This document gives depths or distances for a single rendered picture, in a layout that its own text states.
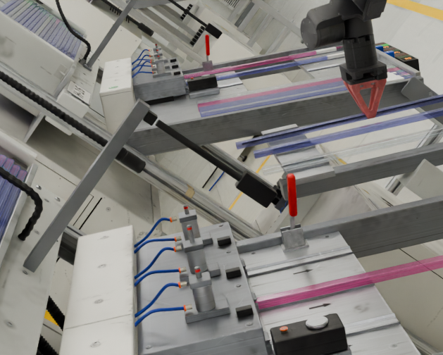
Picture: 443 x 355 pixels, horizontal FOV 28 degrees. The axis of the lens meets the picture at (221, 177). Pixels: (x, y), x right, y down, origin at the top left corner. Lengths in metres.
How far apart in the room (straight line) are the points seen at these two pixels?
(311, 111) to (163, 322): 1.13
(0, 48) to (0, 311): 1.27
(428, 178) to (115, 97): 0.90
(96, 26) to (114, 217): 3.55
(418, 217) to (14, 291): 0.63
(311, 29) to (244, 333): 0.75
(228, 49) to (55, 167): 3.64
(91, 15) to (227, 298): 4.61
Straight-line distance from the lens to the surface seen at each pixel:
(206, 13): 7.03
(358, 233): 1.32
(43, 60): 2.11
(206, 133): 2.03
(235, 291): 1.03
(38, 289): 1.00
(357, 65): 1.61
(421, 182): 1.61
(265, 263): 1.25
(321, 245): 1.27
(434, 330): 2.33
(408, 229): 1.34
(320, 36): 1.56
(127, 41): 5.57
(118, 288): 1.07
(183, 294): 1.06
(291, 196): 1.25
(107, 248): 1.20
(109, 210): 2.07
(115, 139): 0.97
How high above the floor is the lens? 1.46
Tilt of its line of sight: 14 degrees down
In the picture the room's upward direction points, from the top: 56 degrees counter-clockwise
